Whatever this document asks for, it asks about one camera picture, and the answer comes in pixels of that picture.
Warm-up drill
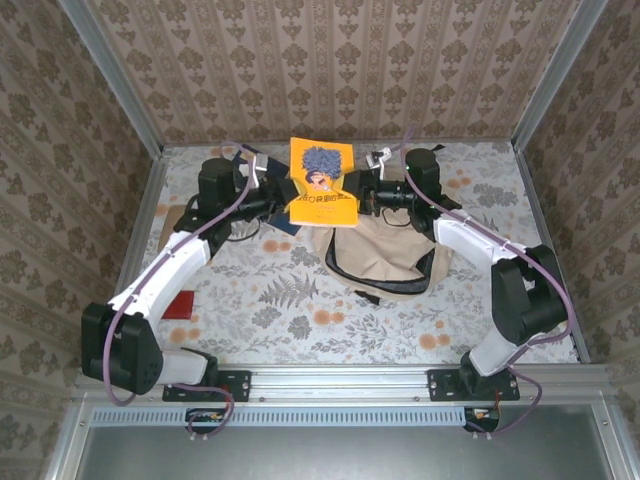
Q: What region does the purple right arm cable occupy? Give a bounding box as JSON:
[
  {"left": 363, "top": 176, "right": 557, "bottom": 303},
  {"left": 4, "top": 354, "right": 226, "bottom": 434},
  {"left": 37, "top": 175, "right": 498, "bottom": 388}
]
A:
[{"left": 399, "top": 127, "right": 575, "bottom": 442}]

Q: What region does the beige fabric backpack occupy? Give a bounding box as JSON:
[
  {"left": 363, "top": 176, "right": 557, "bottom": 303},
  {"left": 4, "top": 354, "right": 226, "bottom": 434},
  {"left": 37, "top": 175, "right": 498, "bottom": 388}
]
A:
[{"left": 309, "top": 143, "right": 464, "bottom": 305}]

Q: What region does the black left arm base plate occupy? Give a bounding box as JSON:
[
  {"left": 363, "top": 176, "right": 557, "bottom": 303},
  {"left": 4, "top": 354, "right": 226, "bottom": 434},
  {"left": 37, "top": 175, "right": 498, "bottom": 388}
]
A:
[{"left": 162, "top": 369, "right": 252, "bottom": 403}]

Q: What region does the aluminium front frame rail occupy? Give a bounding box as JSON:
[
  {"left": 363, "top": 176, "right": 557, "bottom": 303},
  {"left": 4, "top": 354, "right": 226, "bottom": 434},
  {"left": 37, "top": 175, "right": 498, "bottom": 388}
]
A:
[{"left": 73, "top": 363, "right": 615, "bottom": 402}]

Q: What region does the aluminium back rail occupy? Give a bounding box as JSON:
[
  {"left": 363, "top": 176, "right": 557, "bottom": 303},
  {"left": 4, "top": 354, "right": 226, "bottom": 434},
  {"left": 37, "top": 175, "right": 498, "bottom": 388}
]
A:
[{"left": 162, "top": 138, "right": 517, "bottom": 150}]

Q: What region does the aluminium left side rail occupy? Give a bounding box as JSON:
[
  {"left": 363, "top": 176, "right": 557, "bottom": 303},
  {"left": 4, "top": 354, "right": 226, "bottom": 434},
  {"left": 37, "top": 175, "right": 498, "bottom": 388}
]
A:
[{"left": 93, "top": 148, "right": 172, "bottom": 366}]

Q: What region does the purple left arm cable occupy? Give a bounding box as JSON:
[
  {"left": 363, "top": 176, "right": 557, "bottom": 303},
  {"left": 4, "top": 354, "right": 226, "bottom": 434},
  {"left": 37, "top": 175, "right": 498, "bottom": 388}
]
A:
[{"left": 106, "top": 141, "right": 266, "bottom": 444}]

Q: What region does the aluminium right side rail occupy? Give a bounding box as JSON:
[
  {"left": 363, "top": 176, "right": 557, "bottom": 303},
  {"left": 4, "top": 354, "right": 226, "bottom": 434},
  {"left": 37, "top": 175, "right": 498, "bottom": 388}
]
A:
[{"left": 514, "top": 147, "right": 594, "bottom": 365}]

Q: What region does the aluminium right corner post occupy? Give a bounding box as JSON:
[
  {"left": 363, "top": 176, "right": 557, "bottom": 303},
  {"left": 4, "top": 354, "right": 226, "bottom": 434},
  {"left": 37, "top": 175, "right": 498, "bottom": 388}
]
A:
[{"left": 512, "top": 0, "right": 609, "bottom": 151}]

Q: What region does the beige pencil case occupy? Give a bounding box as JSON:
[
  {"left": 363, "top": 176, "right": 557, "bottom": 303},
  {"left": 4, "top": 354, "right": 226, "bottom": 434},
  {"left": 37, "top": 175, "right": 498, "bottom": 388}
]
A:
[{"left": 159, "top": 206, "right": 185, "bottom": 251}]

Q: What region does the grey slotted cable duct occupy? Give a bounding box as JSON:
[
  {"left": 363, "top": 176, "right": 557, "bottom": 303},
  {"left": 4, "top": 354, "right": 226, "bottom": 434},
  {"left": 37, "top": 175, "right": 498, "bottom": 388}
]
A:
[{"left": 91, "top": 405, "right": 467, "bottom": 428}]

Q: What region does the aluminium left corner post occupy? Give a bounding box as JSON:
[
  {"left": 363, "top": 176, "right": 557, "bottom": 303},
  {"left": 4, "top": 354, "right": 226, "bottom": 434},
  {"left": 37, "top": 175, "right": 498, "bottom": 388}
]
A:
[{"left": 58, "top": 0, "right": 166, "bottom": 156}]

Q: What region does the aluminium corner post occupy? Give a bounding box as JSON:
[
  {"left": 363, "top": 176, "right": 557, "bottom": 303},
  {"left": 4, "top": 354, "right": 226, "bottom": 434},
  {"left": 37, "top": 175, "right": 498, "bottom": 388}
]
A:
[
  {"left": 512, "top": 0, "right": 609, "bottom": 151},
  {"left": 58, "top": 0, "right": 166, "bottom": 156}
]

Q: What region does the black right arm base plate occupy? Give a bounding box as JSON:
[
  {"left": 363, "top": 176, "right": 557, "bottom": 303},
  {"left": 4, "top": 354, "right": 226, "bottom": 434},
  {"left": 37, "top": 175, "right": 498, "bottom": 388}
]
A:
[{"left": 427, "top": 368, "right": 521, "bottom": 403}]

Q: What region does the small red notebook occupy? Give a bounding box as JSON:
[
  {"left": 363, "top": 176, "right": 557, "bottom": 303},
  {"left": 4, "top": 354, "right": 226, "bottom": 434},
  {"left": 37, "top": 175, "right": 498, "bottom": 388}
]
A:
[{"left": 163, "top": 290, "right": 196, "bottom": 320}]

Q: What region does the yellow book blue-haired figure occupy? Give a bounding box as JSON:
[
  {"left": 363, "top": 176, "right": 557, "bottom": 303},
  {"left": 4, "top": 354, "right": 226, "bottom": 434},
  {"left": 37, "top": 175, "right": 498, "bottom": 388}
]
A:
[{"left": 288, "top": 137, "right": 360, "bottom": 229}]

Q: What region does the grey metal panel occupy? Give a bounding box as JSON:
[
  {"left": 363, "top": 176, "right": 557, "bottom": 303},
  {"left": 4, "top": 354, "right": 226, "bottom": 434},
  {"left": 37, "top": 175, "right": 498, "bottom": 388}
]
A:
[{"left": 77, "top": 424, "right": 615, "bottom": 480}]

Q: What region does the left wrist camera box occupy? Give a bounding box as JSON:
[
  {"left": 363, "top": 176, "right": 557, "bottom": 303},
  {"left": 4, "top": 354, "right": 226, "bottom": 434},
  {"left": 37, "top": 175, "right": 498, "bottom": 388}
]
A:
[{"left": 251, "top": 153, "right": 270, "bottom": 190}]

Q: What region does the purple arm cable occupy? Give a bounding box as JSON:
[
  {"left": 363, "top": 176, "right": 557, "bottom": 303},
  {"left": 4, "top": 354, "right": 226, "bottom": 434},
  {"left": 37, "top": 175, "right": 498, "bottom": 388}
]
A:
[
  {"left": 399, "top": 127, "right": 575, "bottom": 442},
  {"left": 106, "top": 141, "right": 266, "bottom": 444}
]

